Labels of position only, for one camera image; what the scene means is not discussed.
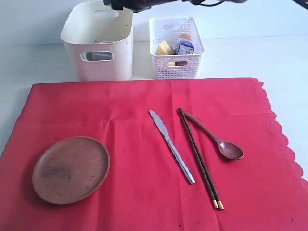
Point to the blue white milk carton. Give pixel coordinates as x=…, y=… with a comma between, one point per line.
x=184, y=47

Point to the cream plastic bin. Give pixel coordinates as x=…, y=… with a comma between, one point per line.
x=99, y=40

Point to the brown wooden spoon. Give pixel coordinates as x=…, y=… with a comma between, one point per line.
x=227, y=149

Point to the stainless steel cup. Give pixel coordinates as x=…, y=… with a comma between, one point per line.
x=96, y=56

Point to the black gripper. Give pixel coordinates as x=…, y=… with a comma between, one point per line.
x=134, y=5

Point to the yellow cheese wedge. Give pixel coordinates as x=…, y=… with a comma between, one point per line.
x=165, y=49

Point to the silver table knife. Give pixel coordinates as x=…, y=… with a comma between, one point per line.
x=164, y=132

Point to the white perforated plastic basket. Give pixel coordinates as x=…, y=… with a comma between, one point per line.
x=169, y=29

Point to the red table cloth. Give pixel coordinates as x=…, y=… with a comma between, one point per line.
x=146, y=189

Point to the brown wooden plate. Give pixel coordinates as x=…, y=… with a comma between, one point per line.
x=71, y=170

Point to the orange fried chicken nugget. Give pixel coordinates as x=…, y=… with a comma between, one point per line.
x=181, y=63

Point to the dark wooden chopstick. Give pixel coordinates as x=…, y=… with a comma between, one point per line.
x=199, y=164
x=217, y=197

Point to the brown egg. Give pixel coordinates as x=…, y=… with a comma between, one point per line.
x=184, y=37

